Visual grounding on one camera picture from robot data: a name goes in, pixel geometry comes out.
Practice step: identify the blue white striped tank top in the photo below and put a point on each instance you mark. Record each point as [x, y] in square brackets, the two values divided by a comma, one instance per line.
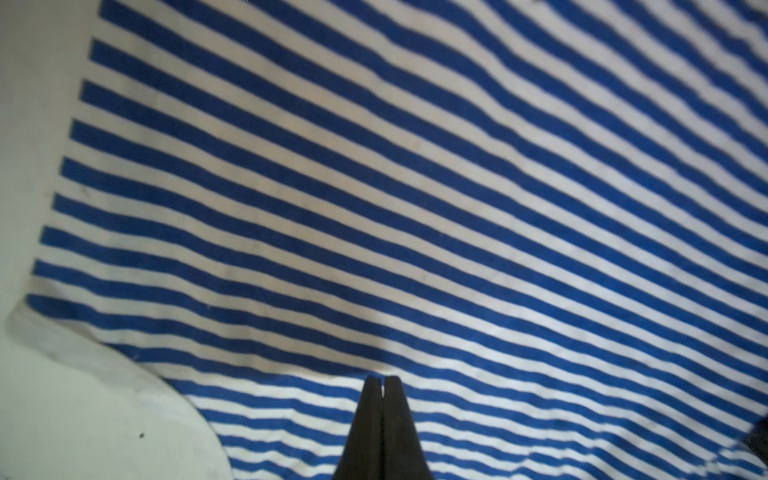
[547, 218]

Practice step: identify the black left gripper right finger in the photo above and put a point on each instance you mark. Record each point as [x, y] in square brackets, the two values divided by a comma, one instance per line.
[403, 456]

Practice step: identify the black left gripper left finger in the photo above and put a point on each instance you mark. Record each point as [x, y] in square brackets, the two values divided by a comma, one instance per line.
[362, 454]

